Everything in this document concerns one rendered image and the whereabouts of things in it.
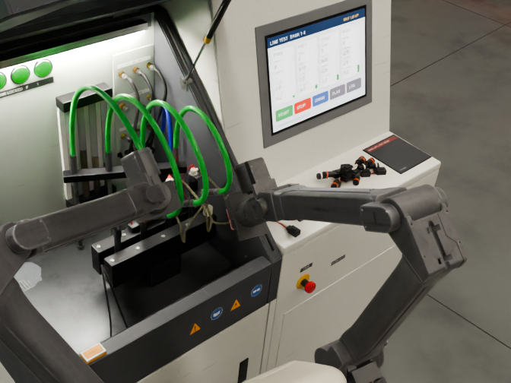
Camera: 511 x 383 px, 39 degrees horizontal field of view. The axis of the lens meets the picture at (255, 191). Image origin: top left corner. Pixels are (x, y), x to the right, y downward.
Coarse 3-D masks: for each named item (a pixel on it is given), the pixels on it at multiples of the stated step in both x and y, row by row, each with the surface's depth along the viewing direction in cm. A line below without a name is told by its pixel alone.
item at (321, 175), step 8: (360, 160) 219; (368, 160) 220; (344, 168) 213; (352, 168) 217; (360, 168) 218; (368, 168) 222; (376, 168) 221; (384, 168) 221; (320, 176) 212; (328, 176) 213; (336, 176) 214; (344, 176) 213; (352, 176) 216; (368, 176) 219; (336, 184) 209
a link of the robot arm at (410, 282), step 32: (416, 192) 103; (416, 224) 100; (448, 224) 102; (416, 256) 100; (448, 256) 101; (384, 288) 111; (416, 288) 104; (384, 320) 114; (320, 352) 128; (352, 352) 123
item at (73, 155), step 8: (80, 88) 166; (88, 88) 163; (96, 88) 160; (104, 96) 158; (72, 104) 173; (112, 104) 157; (72, 112) 175; (120, 112) 156; (72, 120) 177; (128, 120) 155; (72, 128) 179; (128, 128) 155; (72, 136) 181; (136, 136) 154; (72, 144) 183; (136, 144) 154; (72, 152) 184
